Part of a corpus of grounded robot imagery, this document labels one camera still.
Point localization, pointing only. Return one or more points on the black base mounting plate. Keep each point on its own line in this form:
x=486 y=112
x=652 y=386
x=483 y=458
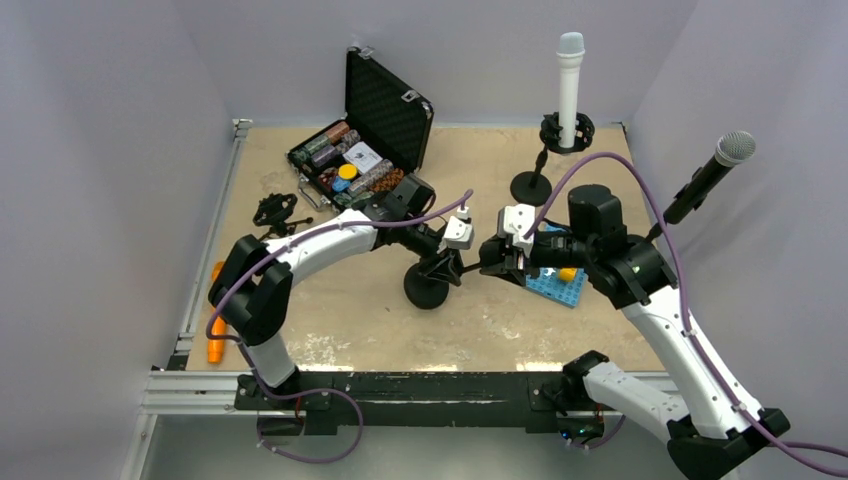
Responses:
x=319 y=403

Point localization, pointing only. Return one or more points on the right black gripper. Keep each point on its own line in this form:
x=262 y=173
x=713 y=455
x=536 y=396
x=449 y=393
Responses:
x=512 y=266

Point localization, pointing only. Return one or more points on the black tripod shock mount stand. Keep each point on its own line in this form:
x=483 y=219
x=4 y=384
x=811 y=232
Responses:
x=274 y=212

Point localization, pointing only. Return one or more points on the orange lego brick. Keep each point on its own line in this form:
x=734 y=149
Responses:
x=567 y=274

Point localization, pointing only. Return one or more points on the orange microphone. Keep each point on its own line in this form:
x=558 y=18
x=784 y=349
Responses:
x=216 y=347

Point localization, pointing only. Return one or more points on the black shock mount round stand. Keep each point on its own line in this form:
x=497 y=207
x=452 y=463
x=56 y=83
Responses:
x=532 y=187

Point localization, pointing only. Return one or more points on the blue lego baseplate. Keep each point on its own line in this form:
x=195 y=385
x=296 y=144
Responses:
x=546 y=284

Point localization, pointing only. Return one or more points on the yellow round chip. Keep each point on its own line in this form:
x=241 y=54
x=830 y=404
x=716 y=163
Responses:
x=347 y=172

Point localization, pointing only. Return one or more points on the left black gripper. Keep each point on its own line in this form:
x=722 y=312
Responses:
x=448 y=269

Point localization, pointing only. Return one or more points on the white card deck box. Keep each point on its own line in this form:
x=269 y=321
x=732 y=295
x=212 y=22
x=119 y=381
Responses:
x=362 y=157

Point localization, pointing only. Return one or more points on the black microphone silver grille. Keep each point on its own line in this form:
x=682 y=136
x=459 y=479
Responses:
x=732 y=149

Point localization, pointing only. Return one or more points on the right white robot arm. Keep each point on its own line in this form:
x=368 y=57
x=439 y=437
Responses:
x=711 y=425

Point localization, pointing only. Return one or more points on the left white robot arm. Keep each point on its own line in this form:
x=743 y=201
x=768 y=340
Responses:
x=252 y=290

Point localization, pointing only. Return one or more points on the black poker chip case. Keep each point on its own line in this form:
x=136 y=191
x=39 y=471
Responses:
x=380 y=109

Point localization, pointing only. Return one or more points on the black stand at right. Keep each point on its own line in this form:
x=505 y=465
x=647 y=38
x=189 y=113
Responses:
x=656 y=231

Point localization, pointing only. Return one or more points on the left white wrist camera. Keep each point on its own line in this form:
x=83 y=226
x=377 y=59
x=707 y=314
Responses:
x=459 y=231

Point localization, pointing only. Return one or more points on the black round base clip stand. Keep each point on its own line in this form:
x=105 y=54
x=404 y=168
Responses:
x=426 y=294

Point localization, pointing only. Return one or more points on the white microphone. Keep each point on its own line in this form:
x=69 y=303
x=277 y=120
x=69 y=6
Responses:
x=570 y=54

